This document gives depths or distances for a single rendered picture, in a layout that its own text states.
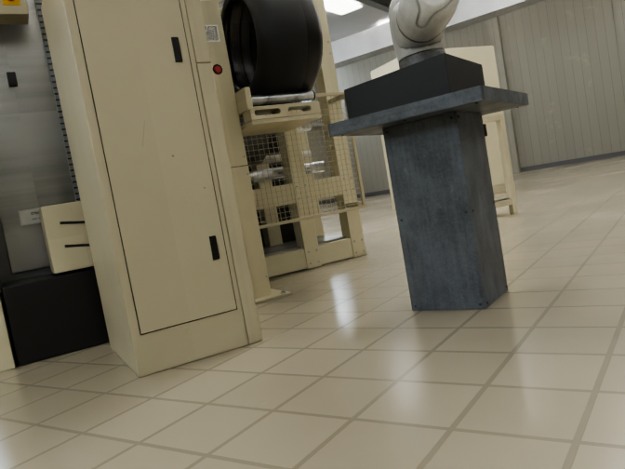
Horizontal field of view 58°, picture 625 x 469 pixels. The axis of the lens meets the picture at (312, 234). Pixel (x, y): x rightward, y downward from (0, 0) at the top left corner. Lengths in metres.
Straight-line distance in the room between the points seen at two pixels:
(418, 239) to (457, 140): 0.33
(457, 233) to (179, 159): 0.88
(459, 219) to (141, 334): 1.01
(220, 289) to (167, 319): 0.18
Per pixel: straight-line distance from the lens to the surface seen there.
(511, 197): 4.74
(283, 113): 2.61
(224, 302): 1.79
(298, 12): 2.65
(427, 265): 1.85
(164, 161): 1.74
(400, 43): 1.90
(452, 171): 1.77
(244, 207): 2.58
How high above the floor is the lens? 0.44
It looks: 4 degrees down
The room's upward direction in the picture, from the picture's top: 10 degrees counter-clockwise
